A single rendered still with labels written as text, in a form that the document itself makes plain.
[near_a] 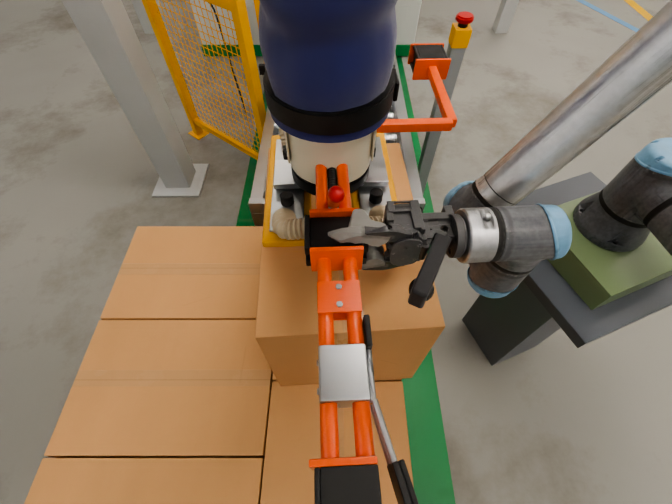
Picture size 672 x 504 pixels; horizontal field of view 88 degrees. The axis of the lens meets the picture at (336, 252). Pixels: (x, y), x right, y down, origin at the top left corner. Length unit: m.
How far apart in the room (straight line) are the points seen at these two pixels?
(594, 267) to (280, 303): 0.84
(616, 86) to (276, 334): 0.70
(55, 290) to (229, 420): 1.48
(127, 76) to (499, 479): 2.38
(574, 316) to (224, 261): 1.13
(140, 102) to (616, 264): 2.08
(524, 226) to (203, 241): 1.15
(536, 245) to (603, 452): 1.45
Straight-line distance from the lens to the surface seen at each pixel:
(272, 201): 0.78
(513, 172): 0.72
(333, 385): 0.45
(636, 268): 1.24
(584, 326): 1.17
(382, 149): 0.91
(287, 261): 0.84
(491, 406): 1.80
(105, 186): 2.76
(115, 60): 2.07
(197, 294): 1.33
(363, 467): 0.44
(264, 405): 1.13
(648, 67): 0.69
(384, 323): 0.76
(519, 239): 0.60
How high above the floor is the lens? 1.64
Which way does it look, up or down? 56 degrees down
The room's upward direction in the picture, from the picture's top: straight up
